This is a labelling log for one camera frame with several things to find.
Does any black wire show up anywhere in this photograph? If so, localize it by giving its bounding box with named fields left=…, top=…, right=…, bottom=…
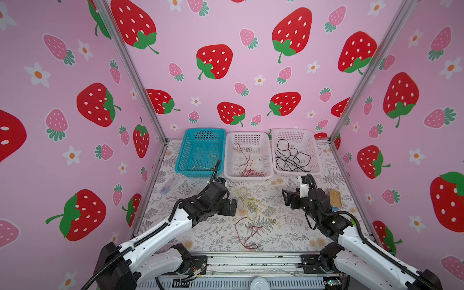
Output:
left=274, top=155, right=311, bottom=174
left=282, top=150, right=312, bottom=174
left=274, top=138, right=302, bottom=172

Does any yellow wire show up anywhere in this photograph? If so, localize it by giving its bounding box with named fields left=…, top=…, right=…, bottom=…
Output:
left=231, top=185, right=282, bottom=226

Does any red wire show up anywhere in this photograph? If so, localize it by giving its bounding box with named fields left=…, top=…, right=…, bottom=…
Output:
left=237, top=144, right=267, bottom=178
left=232, top=142, right=258, bottom=178
left=233, top=216, right=263, bottom=251

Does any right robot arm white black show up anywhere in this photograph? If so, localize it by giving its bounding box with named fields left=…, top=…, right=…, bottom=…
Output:
left=282, top=174, right=442, bottom=290

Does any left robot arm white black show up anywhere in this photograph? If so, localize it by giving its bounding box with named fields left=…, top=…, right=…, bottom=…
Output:
left=83, top=161, right=238, bottom=290

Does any clear plastic bag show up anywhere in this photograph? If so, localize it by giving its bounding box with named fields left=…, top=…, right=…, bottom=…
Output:
left=160, top=176, right=180, bottom=196

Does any white basket right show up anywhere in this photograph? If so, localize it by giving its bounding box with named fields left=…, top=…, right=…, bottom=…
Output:
left=271, top=128, right=323, bottom=177

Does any white basket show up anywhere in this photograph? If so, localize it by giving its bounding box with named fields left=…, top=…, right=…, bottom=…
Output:
left=271, top=128, right=323, bottom=177
left=224, top=132, right=274, bottom=181

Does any teal plastic basket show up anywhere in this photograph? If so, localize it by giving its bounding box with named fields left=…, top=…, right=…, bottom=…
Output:
left=175, top=128, right=226, bottom=178

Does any white basket middle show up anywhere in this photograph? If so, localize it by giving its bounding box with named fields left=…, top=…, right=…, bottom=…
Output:
left=224, top=132, right=274, bottom=181

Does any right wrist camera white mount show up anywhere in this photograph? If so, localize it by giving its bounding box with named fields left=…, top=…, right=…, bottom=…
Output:
left=299, top=175, right=312, bottom=199

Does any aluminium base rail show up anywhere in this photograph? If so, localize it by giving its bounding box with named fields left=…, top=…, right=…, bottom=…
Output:
left=97, top=251, right=403, bottom=290

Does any aluminium corner post right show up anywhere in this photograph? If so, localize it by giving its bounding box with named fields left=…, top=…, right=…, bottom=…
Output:
left=328, top=0, right=418, bottom=146

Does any aluminium corner post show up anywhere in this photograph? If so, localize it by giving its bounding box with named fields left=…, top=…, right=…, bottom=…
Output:
left=328, top=0, right=418, bottom=146
left=94, top=1, right=167, bottom=144

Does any aluminium corner post left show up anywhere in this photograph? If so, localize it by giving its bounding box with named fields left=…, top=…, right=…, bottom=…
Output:
left=94, top=1, right=167, bottom=144

